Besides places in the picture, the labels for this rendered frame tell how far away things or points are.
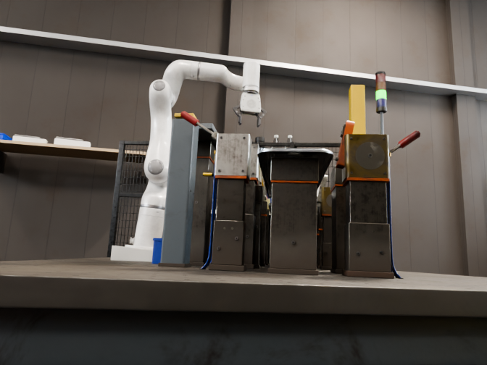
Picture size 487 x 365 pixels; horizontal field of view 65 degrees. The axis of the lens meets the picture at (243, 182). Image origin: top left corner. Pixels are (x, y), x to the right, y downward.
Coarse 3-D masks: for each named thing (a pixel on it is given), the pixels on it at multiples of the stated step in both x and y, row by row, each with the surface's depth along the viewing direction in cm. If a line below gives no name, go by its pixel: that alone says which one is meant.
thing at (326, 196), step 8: (328, 192) 162; (328, 200) 162; (320, 208) 165; (328, 208) 161; (328, 216) 161; (328, 224) 160; (328, 232) 160; (328, 240) 159; (328, 248) 158; (328, 256) 157; (328, 264) 157
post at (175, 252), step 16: (176, 128) 116; (192, 128) 115; (176, 144) 115; (192, 144) 114; (176, 160) 114; (192, 160) 114; (176, 176) 113; (192, 176) 115; (176, 192) 112; (192, 192) 115; (176, 208) 111; (192, 208) 116; (176, 224) 110; (176, 240) 109; (176, 256) 108
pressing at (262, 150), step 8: (264, 152) 98; (272, 152) 97; (280, 152) 97; (288, 152) 96; (296, 152) 96; (304, 152) 96; (312, 152) 95; (320, 152) 95; (328, 152) 91; (264, 160) 107; (320, 160) 103; (328, 160) 101; (264, 168) 116; (320, 168) 111; (264, 176) 126; (320, 176) 120
